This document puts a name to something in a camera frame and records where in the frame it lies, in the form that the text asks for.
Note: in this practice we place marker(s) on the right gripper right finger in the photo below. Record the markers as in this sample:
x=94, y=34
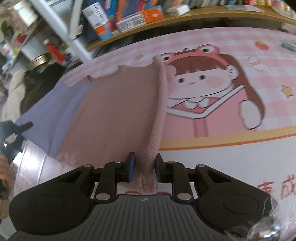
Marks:
x=174, y=173

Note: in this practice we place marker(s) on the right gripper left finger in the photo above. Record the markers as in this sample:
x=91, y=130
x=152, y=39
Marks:
x=110, y=175

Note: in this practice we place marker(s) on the pink and lilac sweater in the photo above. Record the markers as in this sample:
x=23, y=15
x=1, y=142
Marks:
x=101, y=120

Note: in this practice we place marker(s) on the pink checkered table mat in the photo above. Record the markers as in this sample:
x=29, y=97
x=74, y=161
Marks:
x=232, y=108

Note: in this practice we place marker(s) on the gold round tin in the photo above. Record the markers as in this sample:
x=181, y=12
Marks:
x=40, y=60

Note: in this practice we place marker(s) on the orange white flat box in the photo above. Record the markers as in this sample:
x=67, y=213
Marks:
x=140, y=18

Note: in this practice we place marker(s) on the white blue orange box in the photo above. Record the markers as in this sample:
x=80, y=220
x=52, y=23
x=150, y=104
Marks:
x=97, y=18

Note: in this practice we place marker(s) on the small white box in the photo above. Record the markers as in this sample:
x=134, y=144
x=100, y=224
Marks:
x=178, y=10

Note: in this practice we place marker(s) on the wooden curved bookshelf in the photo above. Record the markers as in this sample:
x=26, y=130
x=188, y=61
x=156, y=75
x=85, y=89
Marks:
x=196, y=14

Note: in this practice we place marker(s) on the white shelf post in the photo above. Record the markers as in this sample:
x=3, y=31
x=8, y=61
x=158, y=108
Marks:
x=57, y=16

